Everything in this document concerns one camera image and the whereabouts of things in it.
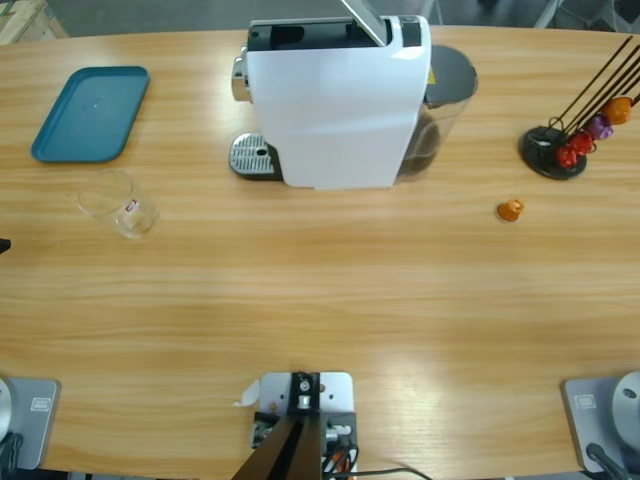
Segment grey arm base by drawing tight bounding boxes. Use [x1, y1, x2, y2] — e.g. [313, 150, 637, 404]
[559, 369, 640, 474]
[0, 377, 62, 471]

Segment black electronics module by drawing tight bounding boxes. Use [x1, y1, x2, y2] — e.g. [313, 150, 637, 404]
[251, 410, 360, 475]

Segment white paper tab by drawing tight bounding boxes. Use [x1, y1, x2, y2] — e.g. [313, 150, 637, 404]
[231, 378, 262, 409]

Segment black table edge cable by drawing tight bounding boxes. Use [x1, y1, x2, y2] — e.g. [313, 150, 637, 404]
[349, 466, 432, 480]

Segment black capsule holder with rods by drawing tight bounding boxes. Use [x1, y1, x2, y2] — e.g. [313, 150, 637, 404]
[518, 34, 640, 181]

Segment dark camera post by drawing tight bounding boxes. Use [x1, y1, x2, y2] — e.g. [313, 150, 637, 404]
[232, 370, 324, 480]

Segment clear drinking glass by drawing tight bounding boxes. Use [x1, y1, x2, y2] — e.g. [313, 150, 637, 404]
[75, 169, 161, 240]

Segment wooden crate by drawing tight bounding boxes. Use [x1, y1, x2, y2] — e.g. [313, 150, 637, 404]
[0, 0, 69, 47]

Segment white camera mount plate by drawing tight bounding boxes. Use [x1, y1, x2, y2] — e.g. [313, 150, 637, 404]
[259, 370, 357, 416]

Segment silver grey machine lever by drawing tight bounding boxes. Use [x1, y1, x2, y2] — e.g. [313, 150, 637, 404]
[339, 0, 397, 47]

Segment metal grate drip tray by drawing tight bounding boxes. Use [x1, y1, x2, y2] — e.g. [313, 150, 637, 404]
[228, 132, 284, 182]

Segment orange wire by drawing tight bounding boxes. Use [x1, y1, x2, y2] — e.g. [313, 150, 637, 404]
[324, 449, 351, 472]

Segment purple coffee capsule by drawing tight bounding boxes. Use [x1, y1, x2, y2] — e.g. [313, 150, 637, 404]
[585, 113, 615, 141]

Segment dark bin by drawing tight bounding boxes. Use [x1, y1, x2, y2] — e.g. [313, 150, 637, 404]
[612, 0, 640, 27]

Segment white capsule coffee machine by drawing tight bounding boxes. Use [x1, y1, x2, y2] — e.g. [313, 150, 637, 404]
[230, 14, 434, 192]

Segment black base cable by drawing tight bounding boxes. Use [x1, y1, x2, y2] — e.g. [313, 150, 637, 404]
[0, 432, 25, 474]
[584, 442, 634, 480]

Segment orange coffee capsule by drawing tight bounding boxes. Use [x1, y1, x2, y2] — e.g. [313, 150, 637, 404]
[495, 197, 527, 224]
[600, 95, 634, 126]

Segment teal plastic tray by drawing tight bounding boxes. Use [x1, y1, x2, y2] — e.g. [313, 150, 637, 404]
[29, 65, 151, 165]

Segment white metal frame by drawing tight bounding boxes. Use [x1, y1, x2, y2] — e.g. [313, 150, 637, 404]
[532, 0, 569, 30]

